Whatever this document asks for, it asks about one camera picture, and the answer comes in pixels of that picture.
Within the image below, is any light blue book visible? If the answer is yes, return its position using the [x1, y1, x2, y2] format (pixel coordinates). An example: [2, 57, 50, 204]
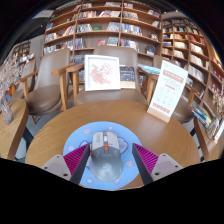
[137, 63, 162, 76]

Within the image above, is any white framed floral picture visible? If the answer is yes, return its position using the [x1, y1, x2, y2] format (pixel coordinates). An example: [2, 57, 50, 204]
[84, 54, 122, 92]

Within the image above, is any round light blue mouse pad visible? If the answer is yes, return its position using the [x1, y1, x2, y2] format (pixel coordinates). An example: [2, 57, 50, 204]
[62, 121, 144, 192]

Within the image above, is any stack of books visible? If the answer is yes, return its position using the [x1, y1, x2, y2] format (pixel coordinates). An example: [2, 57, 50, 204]
[191, 99, 213, 130]

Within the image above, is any brown upholstered wooden armchair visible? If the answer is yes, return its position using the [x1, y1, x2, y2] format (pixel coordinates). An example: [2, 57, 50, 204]
[143, 54, 200, 125]
[18, 48, 73, 118]

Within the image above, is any small white table sign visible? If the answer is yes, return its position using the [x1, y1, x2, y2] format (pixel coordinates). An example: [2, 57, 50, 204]
[213, 119, 224, 144]

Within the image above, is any dark cover book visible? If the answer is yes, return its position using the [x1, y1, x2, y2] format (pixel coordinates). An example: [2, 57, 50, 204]
[119, 65, 137, 90]

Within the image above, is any wide wooden bookshelf with books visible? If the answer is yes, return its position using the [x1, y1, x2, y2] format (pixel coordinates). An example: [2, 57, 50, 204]
[42, 1, 163, 65]

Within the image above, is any curved wooden bookshelf with books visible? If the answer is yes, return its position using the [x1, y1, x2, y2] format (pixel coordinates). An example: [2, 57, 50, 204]
[159, 13, 224, 104]

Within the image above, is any white red sign, wooden base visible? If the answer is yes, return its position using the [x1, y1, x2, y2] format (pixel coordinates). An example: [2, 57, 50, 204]
[146, 59, 189, 124]

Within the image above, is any distant wooden bookshelf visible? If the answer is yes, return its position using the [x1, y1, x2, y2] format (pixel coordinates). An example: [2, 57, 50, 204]
[11, 40, 36, 66]

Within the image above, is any glass vase with pink flowers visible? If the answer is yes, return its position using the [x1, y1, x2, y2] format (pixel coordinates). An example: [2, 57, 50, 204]
[0, 54, 23, 126]

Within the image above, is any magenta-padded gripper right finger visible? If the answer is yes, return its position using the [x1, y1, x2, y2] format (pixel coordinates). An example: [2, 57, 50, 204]
[131, 143, 184, 186]

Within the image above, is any small round wooden side table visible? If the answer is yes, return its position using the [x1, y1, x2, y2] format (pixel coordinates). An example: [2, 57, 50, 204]
[193, 114, 224, 163]
[0, 98, 30, 161]

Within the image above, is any grey and orange computer mouse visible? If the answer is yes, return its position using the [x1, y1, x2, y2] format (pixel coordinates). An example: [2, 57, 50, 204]
[88, 130, 124, 183]

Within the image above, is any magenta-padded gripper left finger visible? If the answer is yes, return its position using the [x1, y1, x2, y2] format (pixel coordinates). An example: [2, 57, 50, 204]
[40, 143, 92, 186]

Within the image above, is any white hanging ceiling sign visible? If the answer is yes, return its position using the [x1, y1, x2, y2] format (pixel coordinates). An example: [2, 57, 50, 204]
[33, 9, 55, 20]

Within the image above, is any glass vase with beige flowers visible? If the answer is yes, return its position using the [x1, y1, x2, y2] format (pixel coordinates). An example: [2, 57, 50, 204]
[205, 89, 224, 140]

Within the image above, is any brown chair holding framed picture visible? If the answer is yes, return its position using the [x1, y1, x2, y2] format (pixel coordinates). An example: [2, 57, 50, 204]
[65, 44, 149, 107]

